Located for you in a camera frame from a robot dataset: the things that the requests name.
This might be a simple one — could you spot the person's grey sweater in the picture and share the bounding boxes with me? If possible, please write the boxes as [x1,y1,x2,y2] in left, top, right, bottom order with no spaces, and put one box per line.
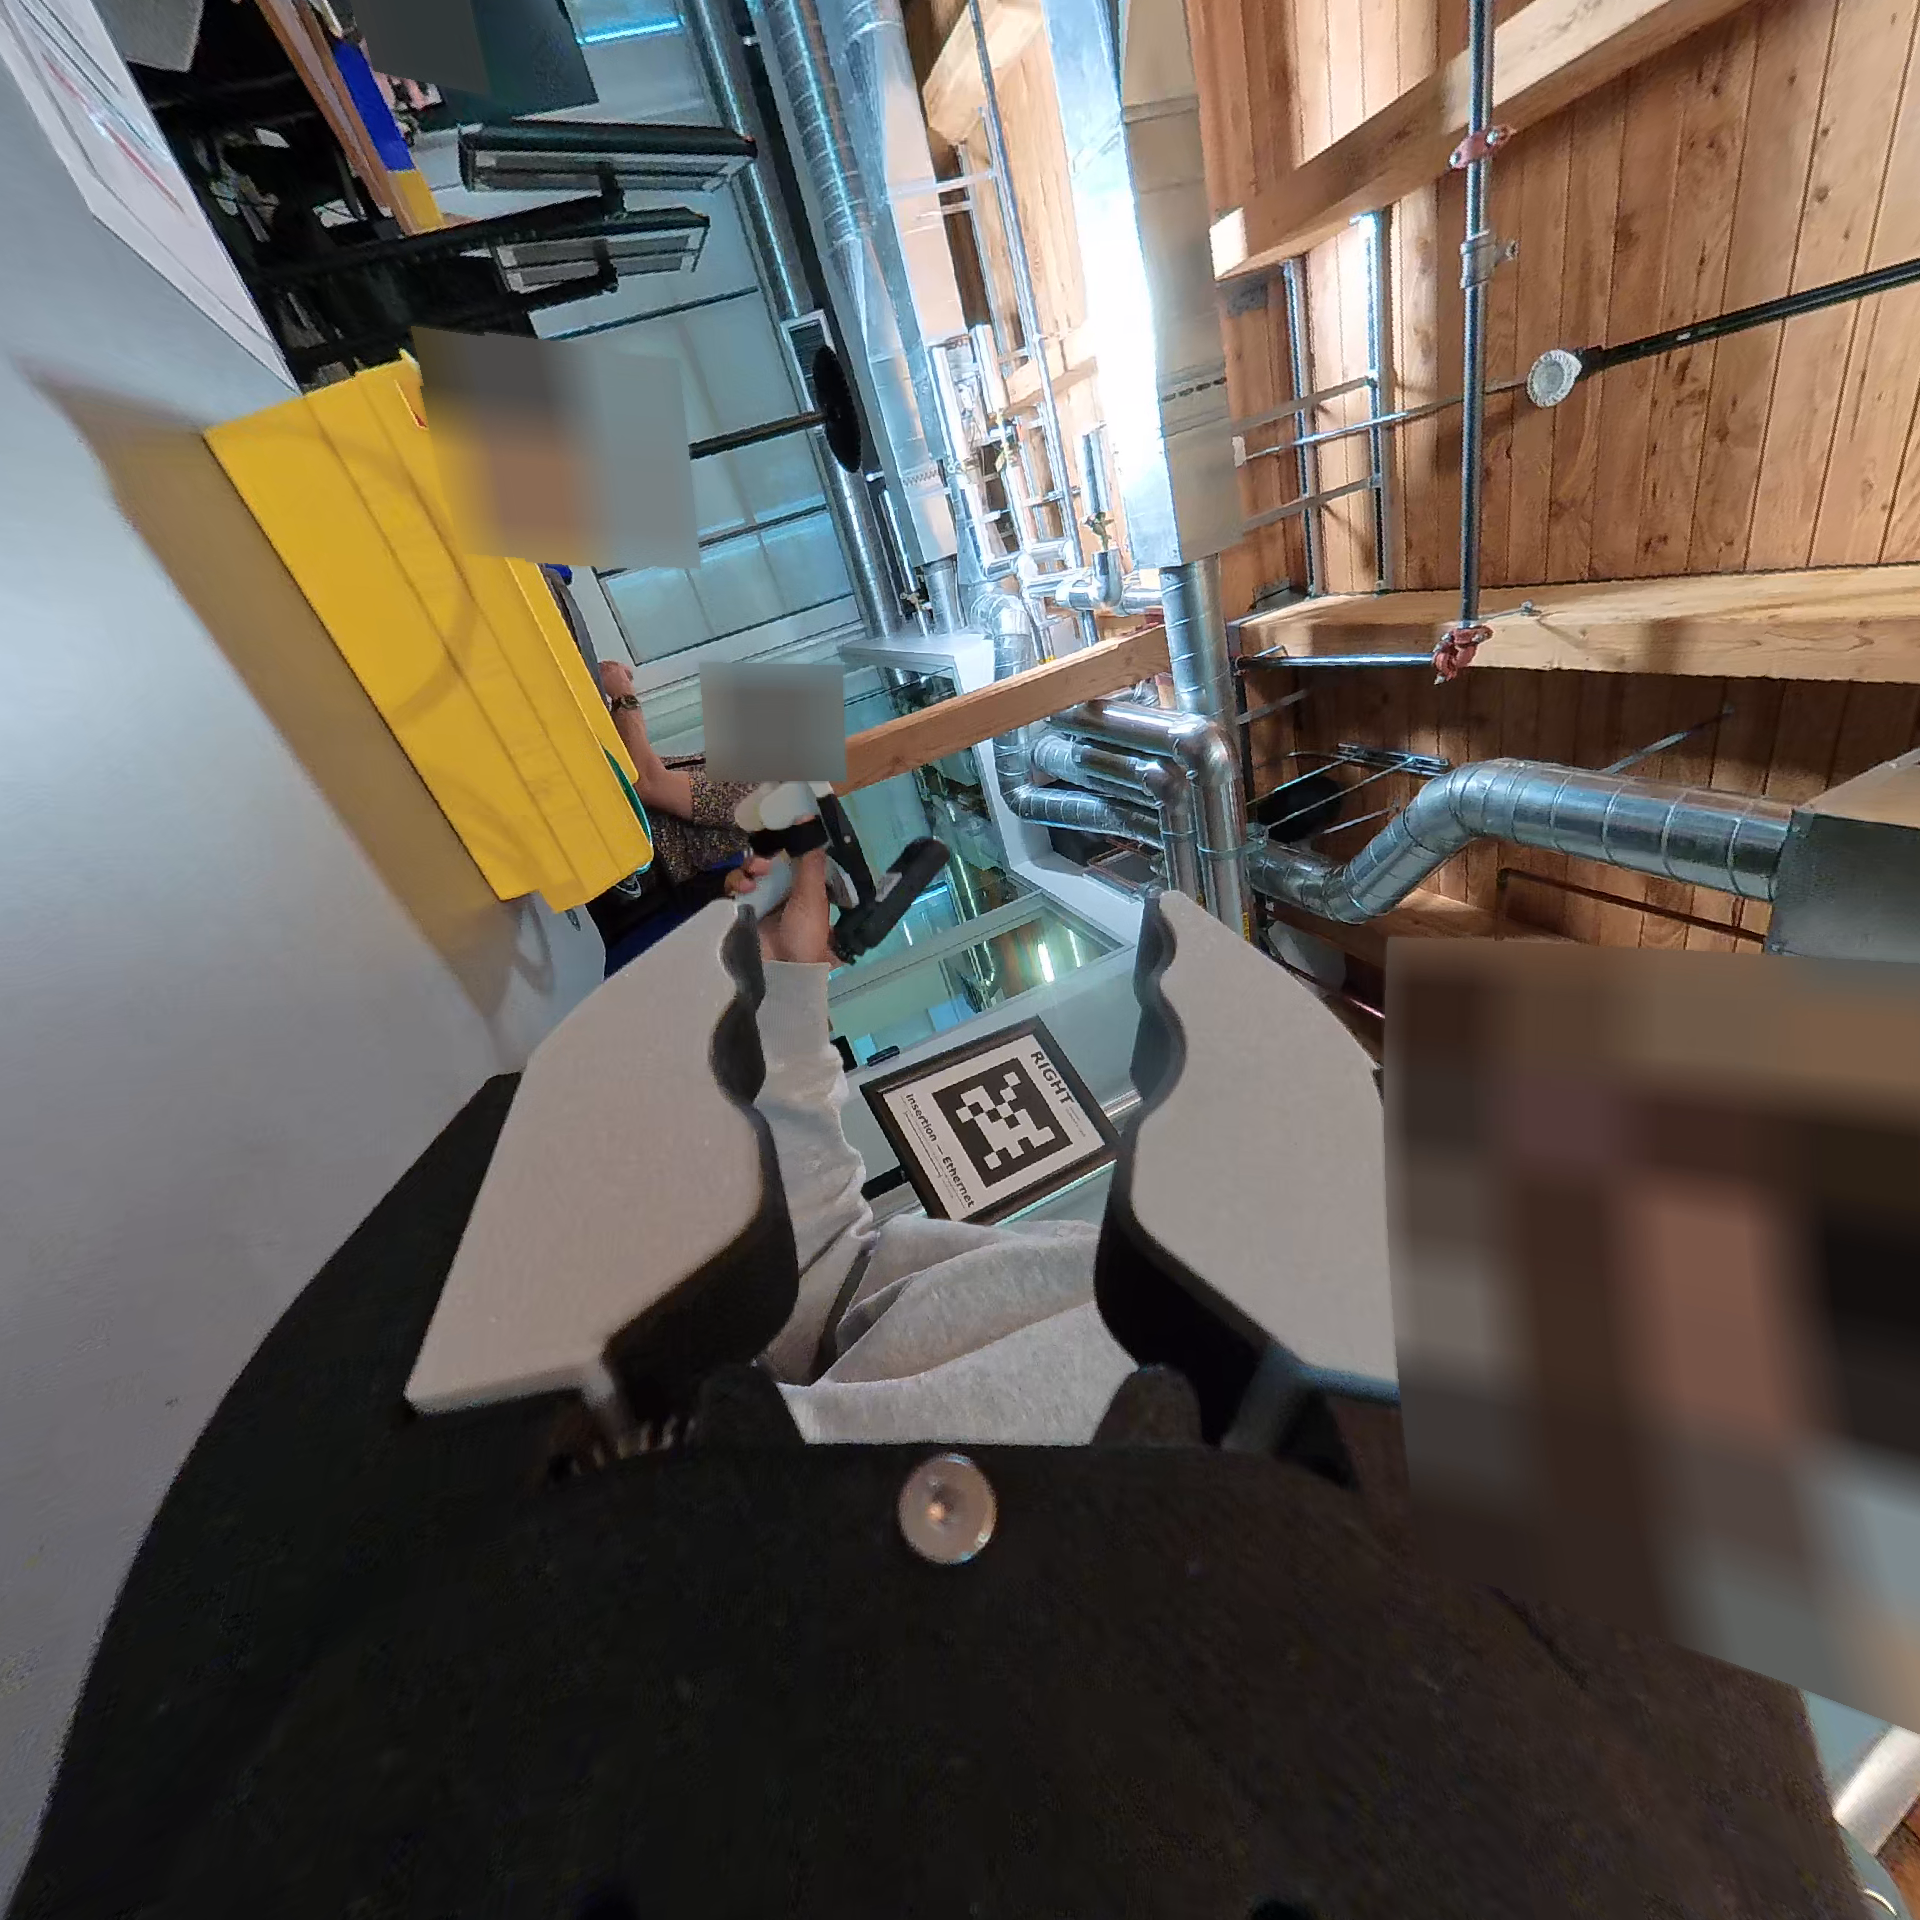
[772,1215,1118,1444]

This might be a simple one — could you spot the silver insulated pipes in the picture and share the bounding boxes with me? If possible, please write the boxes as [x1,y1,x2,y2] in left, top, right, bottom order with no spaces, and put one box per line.
[993,703,1248,903]

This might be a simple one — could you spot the white printed paper sheet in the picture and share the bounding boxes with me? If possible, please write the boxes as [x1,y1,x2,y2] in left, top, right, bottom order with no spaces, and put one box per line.
[0,0,297,384]

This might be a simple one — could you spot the yellow plastic bin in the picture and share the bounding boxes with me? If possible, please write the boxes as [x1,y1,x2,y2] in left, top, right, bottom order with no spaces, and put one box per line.
[202,354,657,915]

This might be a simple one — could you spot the wooden beam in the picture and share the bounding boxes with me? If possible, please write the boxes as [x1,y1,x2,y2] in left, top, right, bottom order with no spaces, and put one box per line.
[838,627,1176,796]

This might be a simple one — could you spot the person's right hand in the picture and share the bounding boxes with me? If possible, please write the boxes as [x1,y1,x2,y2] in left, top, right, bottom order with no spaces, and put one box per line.
[753,861,841,970]

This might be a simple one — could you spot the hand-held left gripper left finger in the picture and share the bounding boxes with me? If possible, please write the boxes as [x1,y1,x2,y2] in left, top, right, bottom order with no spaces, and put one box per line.
[404,898,800,1419]

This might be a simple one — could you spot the rectangular metal air duct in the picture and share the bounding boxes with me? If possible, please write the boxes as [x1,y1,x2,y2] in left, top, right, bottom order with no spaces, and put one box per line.
[1117,0,1248,567]

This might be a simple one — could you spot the black disc on rod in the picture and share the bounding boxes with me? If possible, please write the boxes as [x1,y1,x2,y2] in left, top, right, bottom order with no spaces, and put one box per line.
[692,348,872,469]

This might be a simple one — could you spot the person's right forearm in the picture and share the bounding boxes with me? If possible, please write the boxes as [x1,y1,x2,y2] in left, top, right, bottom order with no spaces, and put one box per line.
[750,959,881,1380]

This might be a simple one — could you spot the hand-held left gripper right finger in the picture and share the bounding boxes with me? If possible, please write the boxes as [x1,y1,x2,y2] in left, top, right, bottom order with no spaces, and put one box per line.
[1095,889,1396,1397]

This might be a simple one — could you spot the spiral ventilation duct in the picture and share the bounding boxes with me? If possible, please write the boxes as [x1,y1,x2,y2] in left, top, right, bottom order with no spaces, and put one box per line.
[1253,758,1802,926]

